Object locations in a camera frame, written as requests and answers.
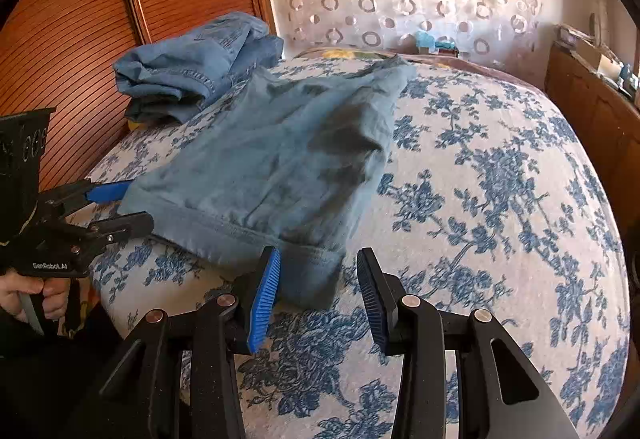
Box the teal grey pants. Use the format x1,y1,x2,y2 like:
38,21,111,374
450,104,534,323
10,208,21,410
119,56,416,310

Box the person's left hand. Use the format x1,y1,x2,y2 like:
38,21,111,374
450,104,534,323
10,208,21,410
0,268,72,323

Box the folded blue denim jeans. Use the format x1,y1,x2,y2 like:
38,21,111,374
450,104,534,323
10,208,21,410
113,12,284,124

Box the wooden louvred wardrobe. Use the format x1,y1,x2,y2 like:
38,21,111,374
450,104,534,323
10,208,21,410
1,0,273,189

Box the colourful flower blanket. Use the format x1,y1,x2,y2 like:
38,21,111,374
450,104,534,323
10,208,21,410
295,47,539,90

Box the blue items on headboard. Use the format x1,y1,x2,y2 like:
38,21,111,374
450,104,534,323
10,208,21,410
398,30,459,58

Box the wooden side cabinet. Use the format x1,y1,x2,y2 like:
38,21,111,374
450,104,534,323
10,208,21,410
544,43,640,239

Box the clutter on side cabinet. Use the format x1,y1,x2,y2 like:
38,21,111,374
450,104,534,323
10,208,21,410
554,23,639,106

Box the black camera mount box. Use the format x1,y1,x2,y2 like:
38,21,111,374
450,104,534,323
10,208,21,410
0,107,55,246

